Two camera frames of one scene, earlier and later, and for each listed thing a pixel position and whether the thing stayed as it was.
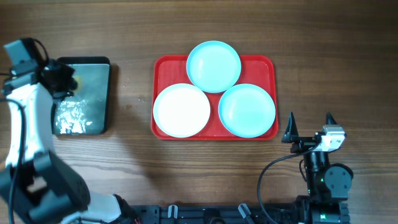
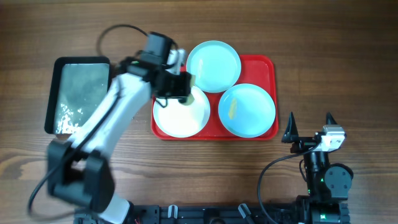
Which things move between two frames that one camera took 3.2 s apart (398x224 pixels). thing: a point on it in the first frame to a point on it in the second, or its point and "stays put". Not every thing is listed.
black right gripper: [291, 136] stays put
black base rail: [336, 213] stays put
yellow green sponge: [80, 82] to [189, 101]
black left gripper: [67, 76] to [180, 89]
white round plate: [181, 110] stays put
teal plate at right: [247, 111] stays put
